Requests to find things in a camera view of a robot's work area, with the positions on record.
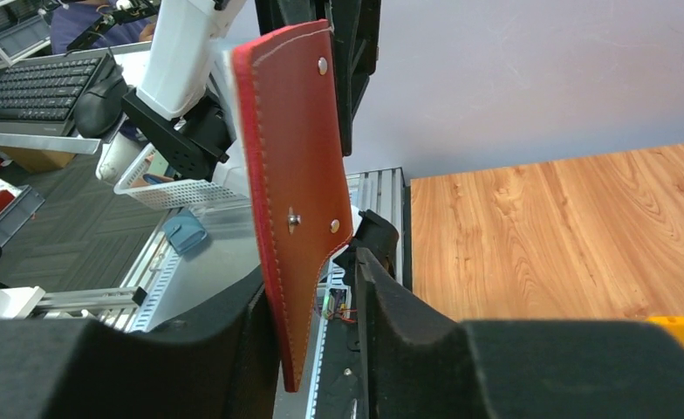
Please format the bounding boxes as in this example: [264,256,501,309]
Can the black computer mouse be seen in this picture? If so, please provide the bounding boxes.
[73,72,128,138]

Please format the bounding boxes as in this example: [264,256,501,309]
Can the person in purple shirt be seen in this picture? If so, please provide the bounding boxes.
[50,0,158,56]

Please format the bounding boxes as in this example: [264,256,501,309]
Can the black keyboard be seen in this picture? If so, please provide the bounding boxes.
[0,51,115,136]

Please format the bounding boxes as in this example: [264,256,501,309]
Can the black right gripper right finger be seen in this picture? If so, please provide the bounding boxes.
[354,247,684,419]

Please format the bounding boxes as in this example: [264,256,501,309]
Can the white perforated basket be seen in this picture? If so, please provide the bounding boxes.
[113,144,250,210]

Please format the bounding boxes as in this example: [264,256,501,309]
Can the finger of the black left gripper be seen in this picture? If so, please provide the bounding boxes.
[255,0,327,35]
[327,0,381,156]

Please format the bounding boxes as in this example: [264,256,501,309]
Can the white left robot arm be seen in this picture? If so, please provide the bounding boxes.
[121,1,381,196]

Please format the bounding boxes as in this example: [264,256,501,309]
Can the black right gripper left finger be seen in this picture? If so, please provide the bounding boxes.
[0,270,279,418]

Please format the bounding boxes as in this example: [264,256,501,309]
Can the red leather card holder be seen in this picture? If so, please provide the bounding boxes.
[231,20,353,392]

